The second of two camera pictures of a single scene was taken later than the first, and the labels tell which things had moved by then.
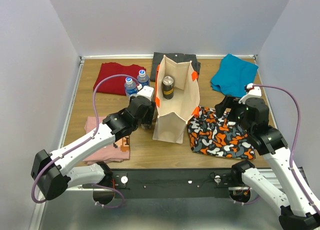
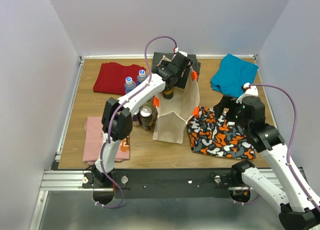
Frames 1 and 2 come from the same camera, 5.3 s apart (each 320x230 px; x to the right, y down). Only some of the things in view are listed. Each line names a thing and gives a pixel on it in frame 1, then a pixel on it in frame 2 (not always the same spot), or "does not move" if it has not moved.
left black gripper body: (148, 117) to (181, 81)
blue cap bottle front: (143, 79) does not move
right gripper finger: (233, 115) does not move
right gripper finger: (227, 103) does not move
